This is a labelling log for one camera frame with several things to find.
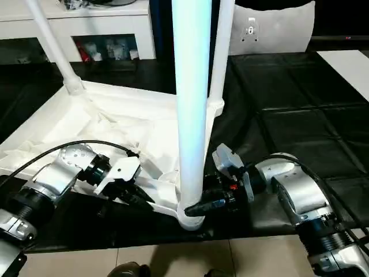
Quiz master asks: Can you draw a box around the white plastic table top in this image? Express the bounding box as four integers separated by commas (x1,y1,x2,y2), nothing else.
0,81,225,232

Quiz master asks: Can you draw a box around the white plastic table leg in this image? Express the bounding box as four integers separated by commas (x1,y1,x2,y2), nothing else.
24,0,87,96
171,0,213,223
205,0,236,115

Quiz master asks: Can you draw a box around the black work mat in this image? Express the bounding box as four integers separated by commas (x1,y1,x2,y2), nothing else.
0,51,369,254

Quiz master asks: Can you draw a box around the cluster of small bottles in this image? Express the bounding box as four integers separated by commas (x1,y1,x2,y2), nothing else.
75,36,141,62

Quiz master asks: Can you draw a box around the black cabinet with yellow label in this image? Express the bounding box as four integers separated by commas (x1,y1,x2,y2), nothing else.
150,0,232,61

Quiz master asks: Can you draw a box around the white cushion with badge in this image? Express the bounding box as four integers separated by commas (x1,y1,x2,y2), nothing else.
227,0,317,57

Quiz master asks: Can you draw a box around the white flat board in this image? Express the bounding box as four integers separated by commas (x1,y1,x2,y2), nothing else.
317,49,369,88

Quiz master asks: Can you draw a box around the white cabinet with glass doors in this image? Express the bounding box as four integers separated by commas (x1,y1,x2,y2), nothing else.
0,0,157,63

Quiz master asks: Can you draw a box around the grey bag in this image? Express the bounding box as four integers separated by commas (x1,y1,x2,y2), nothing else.
86,0,140,7

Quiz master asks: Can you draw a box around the black flat television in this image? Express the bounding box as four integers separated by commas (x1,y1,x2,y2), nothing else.
311,0,369,42

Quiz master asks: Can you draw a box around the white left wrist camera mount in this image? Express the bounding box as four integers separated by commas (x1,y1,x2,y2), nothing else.
93,154,143,197

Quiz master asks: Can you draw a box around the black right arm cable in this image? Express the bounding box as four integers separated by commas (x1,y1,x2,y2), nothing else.
236,152,369,243

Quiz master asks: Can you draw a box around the dark cable bundle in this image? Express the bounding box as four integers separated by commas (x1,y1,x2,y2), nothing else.
62,0,88,12

